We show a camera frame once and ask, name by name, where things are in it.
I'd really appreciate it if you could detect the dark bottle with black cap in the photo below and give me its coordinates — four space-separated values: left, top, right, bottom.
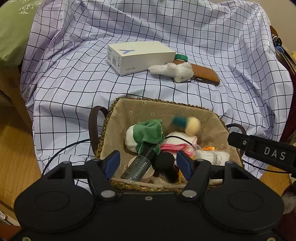
121 147 157 181

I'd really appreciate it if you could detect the green cream plush mushroom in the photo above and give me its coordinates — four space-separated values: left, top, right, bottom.
172 116 201 136

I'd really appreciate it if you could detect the white fluffy plush toy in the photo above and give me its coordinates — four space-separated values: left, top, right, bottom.
148 62 194 83

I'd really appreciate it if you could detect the white cloth with orange thread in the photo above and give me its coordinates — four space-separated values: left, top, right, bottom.
195 146 230 166

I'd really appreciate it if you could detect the black round foam object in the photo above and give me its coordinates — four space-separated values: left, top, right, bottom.
154 152 179 183

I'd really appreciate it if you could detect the pink white folded cloth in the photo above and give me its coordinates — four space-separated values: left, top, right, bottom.
160 131 198 157

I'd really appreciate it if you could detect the woven basket with fabric liner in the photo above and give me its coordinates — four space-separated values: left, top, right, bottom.
88 98 243 192

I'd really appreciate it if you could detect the green white plush toy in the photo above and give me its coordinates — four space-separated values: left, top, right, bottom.
125 119 165 155

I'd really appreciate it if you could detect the brown leather wallet case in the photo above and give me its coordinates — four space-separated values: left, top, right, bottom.
173 60 220 86

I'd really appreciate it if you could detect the white black checkered cloth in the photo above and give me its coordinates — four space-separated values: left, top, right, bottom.
21 1 293 170

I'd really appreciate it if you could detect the green tape roll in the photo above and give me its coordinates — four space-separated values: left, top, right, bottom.
175 54 188 62

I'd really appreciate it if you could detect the white vivo phone box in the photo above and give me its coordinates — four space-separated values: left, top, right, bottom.
106 41 176 75

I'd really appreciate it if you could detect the green embroidered pillow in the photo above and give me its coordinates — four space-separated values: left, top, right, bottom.
1 1 42 67

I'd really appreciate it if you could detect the black cable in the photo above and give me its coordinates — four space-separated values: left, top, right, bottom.
41 138 91 176

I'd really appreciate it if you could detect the wooden chair frame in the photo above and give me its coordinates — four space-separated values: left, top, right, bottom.
1 66 32 132

